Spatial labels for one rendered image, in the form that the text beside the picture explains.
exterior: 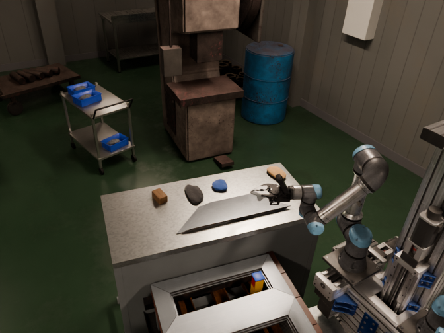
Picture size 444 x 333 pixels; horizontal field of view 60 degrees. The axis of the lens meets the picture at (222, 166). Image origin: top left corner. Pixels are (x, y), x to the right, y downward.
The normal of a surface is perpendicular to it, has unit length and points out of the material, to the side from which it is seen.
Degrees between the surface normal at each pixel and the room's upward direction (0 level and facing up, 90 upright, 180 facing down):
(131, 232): 0
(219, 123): 90
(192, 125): 90
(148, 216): 0
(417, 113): 90
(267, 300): 0
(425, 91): 90
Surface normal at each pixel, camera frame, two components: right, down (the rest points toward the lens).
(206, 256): 0.35, 0.54
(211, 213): 0.04, -0.82
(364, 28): -0.85, 0.27
